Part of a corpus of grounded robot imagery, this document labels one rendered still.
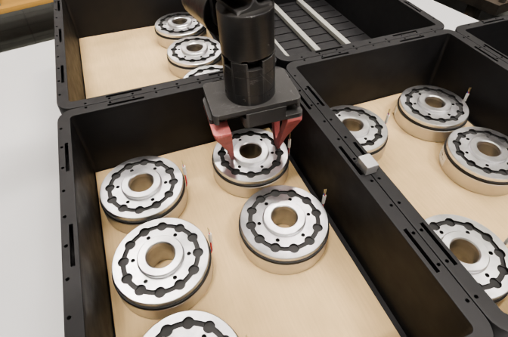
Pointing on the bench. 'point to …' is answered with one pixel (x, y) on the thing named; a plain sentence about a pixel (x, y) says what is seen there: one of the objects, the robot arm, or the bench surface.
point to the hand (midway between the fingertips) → (254, 146)
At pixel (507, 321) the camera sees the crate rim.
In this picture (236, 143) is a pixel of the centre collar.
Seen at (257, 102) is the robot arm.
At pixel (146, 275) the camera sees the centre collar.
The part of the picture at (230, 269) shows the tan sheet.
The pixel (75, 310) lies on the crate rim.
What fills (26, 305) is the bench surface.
